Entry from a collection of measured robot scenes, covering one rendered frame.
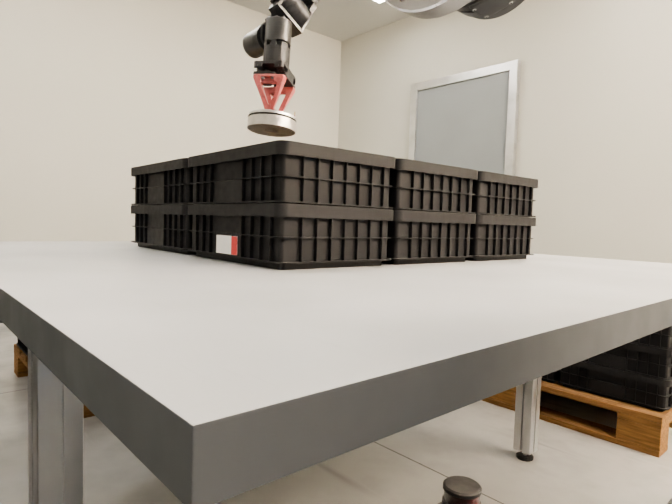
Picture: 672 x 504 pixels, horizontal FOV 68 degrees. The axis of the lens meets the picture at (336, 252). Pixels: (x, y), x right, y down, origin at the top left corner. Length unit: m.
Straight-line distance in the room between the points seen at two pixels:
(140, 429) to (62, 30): 4.30
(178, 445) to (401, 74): 5.03
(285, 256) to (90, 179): 3.54
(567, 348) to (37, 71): 4.17
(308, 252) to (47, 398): 0.47
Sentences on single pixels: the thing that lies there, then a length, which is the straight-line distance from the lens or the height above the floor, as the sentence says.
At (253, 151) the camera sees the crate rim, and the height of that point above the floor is 0.92.
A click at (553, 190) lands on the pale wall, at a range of 4.14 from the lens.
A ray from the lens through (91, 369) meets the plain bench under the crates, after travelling 0.37.
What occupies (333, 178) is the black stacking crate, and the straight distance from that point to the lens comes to 0.96.
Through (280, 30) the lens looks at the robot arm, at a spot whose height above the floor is 1.19.
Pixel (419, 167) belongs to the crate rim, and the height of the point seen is 0.92.
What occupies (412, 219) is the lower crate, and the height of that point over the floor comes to 0.80.
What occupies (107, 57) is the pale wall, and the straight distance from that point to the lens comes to 4.56.
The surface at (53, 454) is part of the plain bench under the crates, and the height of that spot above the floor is 0.45.
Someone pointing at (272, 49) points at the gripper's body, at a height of 1.15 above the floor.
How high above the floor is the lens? 0.79
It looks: 3 degrees down
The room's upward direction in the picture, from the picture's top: 2 degrees clockwise
